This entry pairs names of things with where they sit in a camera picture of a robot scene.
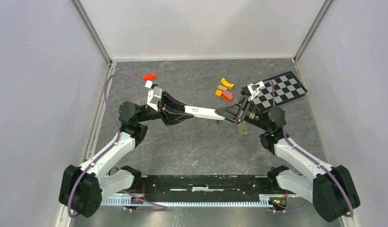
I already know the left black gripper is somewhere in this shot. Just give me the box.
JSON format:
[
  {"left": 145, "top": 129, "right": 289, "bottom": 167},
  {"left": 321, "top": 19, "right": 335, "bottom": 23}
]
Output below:
[{"left": 137, "top": 90, "right": 193, "bottom": 125}]

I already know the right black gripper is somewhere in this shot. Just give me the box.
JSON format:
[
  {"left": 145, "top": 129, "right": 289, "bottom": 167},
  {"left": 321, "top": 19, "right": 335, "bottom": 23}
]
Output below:
[{"left": 214, "top": 95, "right": 270, "bottom": 131}]

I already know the beige remote control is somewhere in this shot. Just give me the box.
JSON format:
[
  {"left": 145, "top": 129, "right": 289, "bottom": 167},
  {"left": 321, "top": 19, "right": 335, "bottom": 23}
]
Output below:
[{"left": 237, "top": 122, "right": 249, "bottom": 136}]

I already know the white and black stick remote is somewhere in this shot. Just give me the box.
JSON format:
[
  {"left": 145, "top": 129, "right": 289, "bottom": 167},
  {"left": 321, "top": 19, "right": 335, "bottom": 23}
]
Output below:
[{"left": 185, "top": 105, "right": 225, "bottom": 121}]

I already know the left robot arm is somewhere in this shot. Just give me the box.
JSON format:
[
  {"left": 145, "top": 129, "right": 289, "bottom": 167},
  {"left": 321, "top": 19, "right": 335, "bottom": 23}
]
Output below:
[{"left": 59, "top": 89, "right": 196, "bottom": 218}]

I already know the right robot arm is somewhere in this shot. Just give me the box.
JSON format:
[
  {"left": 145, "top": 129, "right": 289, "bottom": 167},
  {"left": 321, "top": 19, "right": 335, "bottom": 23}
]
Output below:
[{"left": 215, "top": 96, "right": 361, "bottom": 222}]

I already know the orange semicircle block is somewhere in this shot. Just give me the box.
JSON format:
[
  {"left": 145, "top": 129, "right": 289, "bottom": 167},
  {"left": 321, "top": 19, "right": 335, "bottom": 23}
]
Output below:
[{"left": 221, "top": 90, "right": 234, "bottom": 103}]

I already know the yellow small block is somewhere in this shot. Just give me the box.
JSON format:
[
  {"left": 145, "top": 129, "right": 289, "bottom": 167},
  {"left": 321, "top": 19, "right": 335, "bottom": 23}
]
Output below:
[{"left": 215, "top": 89, "right": 223, "bottom": 97}]

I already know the tan small block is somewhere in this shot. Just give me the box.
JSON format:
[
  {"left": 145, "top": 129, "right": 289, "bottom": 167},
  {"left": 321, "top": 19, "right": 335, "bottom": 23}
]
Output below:
[{"left": 217, "top": 85, "right": 228, "bottom": 91}]

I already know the yellow curved block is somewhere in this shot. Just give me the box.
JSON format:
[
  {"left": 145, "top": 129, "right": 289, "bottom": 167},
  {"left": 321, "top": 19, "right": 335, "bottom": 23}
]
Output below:
[{"left": 220, "top": 78, "right": 234, "bottom": 89}]

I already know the red rectangular block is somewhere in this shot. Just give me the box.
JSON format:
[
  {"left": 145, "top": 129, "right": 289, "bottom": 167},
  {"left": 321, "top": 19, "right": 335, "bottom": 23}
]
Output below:
[{"left": 142, "top": 73, "right": 157, "bottom": 81}]

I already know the black white checkerboard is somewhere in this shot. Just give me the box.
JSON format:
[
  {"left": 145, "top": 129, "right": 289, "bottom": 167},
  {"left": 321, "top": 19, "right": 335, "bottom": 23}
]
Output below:
[{"left": 241, "top": 71, "right": 307, "bottom": 112}]

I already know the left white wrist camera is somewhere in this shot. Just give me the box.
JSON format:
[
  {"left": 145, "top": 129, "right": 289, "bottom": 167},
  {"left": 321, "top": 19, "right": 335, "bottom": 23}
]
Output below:
[{"left": 145, "top": 80, "right": 163, "bottom": 112}]

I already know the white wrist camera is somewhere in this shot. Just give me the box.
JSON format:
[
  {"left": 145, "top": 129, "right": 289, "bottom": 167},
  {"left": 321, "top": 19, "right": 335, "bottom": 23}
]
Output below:
[
  {"left": 247, "top": 81, "right": 265, "bottom": 101},
  {"left": 145, "top": 80, "right": 163, "bottom": 112}
]

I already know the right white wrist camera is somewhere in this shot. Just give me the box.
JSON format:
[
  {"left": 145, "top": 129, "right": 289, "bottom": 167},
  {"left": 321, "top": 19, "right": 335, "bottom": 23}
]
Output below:
[{"left": 247, "top": 81, "right": 265, "bottom": 101}]

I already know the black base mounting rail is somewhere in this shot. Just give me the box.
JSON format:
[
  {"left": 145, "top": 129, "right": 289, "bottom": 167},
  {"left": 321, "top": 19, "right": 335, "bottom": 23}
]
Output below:
[{"left": 127, "top": 175, "right": 287, "bottom": 202}]

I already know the grey slotted cable duct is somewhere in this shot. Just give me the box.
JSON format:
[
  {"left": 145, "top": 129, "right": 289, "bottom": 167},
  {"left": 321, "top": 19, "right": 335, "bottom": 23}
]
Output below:
[{"left": 101, "top": 193, "right": 273, "bottom": 208}]

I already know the left aluminium frame post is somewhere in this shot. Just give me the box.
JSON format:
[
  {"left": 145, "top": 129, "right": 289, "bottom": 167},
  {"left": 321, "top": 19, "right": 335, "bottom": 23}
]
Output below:
[{"left": 71, "top": 0, "right": 113, "bottom": 65}]

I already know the aluminium frame post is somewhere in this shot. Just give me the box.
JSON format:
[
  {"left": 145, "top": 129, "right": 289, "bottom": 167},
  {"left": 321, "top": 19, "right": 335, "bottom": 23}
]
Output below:
[
  {"left": 71, "top": 0, "right": 113, "bottom": 65},
  {"left": 292, "top": 0, "right": 334, "bottom": 64}
]

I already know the right aluminium frame post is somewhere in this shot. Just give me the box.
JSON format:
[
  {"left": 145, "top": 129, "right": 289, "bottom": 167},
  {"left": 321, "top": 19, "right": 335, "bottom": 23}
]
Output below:
[{"left": 292, "top": 0, "right": 334, "bottom": 64}]

